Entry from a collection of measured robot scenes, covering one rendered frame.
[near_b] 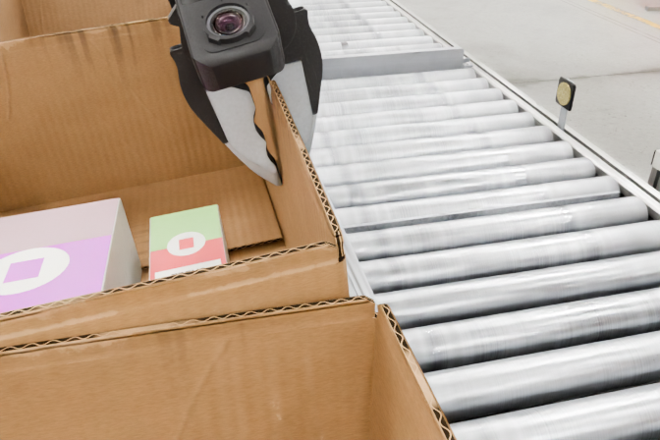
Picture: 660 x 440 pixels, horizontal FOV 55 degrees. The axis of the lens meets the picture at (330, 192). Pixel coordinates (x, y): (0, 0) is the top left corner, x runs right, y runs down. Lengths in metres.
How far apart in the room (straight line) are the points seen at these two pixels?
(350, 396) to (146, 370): 0.09
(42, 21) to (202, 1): 0.70
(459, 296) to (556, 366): 0.14
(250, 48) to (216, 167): 0.35
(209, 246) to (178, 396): 0.21
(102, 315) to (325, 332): 0.09
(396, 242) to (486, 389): 0.26
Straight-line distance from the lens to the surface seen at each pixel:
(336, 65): 1.40
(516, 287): 0.79
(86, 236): 0.48
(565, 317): 0.76
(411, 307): 0.74
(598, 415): 0.66
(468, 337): 0.71
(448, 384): 0.65
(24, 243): 0.49
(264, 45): 0.32
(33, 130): 0.65
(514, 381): 0.67
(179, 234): 0.49
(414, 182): 0.97
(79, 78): 0.63
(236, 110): 0.42
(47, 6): 1.02
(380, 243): 0.83
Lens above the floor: 1.22
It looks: 30 degrees down
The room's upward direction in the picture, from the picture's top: straight up
